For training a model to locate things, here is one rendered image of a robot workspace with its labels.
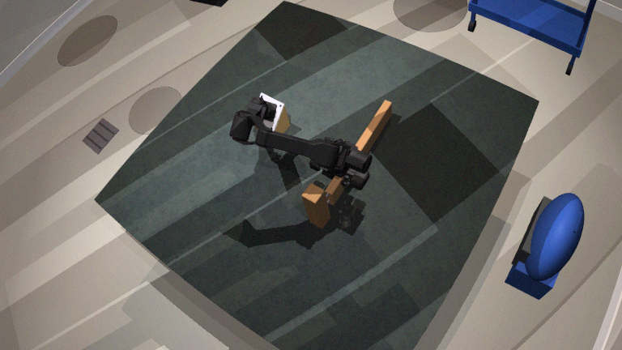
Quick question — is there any wooden post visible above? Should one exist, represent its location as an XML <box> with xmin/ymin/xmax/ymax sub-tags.
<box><xmin>301</xmin><ymin>183</ymin><xmax>331</xmax><ymax>229</ymax></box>

